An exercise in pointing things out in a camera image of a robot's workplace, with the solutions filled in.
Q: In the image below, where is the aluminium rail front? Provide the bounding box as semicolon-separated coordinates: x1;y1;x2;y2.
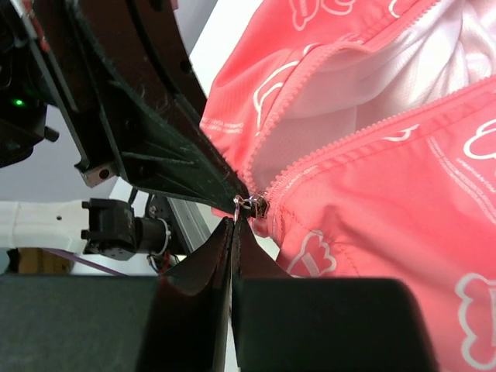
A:
167;198;211;253

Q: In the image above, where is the pink jacket white lining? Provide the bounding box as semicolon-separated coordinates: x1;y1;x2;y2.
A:
201;1;495;371

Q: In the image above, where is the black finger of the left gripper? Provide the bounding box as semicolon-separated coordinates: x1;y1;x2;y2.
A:
22;1;249;212

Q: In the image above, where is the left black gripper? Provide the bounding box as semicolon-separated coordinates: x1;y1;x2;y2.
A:
1;1;59;167

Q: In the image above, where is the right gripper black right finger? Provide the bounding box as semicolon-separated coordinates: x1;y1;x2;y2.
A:
232;219;439;371

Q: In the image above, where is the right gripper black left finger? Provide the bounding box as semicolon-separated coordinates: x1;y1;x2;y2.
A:
1;219;233;371

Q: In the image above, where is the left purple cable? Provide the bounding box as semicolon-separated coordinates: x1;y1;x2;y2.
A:
50;250;129;277

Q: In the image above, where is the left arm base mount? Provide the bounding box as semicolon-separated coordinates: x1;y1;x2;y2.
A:
128;188;191;275

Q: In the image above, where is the silver zipper slider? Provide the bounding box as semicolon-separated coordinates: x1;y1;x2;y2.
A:
233;194;269;222

